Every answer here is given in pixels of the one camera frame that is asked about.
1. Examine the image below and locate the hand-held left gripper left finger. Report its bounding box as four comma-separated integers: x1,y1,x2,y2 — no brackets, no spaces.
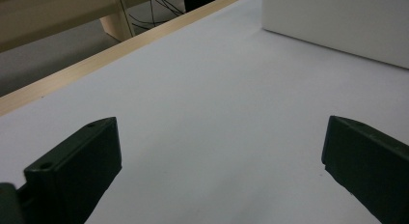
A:
22,116,123,224

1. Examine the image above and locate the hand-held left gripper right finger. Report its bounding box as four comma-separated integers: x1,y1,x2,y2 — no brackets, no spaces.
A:
320,115,409,224

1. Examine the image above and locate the white rectangular box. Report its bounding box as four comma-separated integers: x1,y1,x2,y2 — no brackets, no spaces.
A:
260,0,409,70

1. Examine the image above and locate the wooden cabinet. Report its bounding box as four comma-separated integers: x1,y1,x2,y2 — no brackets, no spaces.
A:
0,0,175,54

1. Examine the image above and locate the black cable bundle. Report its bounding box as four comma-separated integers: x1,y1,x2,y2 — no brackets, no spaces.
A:
115,0,187,39

